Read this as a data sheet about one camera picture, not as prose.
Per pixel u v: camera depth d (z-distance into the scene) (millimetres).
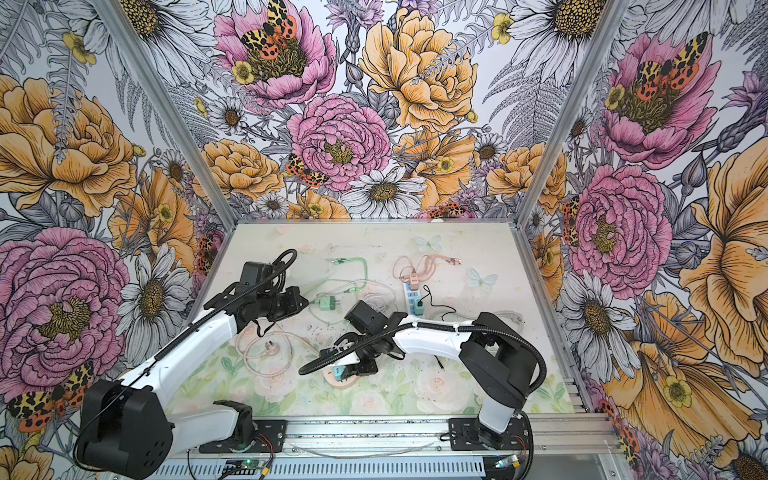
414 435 761
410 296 972
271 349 871
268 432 743
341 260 1086
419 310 914
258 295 654
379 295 1018
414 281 964
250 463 711
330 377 802
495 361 456
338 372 777
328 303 962
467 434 743
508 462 713
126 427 399
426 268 1078
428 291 938
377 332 665
